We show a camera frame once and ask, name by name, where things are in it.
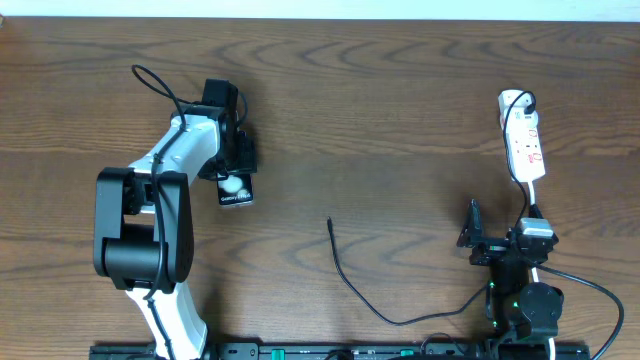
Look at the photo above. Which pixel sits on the white USB wall charger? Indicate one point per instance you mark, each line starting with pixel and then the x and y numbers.
pixel 519 105

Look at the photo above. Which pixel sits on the black flip smartphone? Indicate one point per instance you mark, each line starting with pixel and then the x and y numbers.
pixel 236 190

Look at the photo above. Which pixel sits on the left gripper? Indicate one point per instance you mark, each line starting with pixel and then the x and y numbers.
pixel 248 162

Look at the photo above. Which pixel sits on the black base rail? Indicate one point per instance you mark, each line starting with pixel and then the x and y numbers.
pixel 433 350

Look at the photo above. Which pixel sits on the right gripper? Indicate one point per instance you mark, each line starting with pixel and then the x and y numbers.
pixel 472 234

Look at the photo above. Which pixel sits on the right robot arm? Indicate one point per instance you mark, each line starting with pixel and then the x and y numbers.
pixel 524 312

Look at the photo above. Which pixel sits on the white power strip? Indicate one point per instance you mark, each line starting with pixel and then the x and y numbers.
pixel 525 152

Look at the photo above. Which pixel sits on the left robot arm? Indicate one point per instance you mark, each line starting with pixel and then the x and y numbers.
pixel 143 229

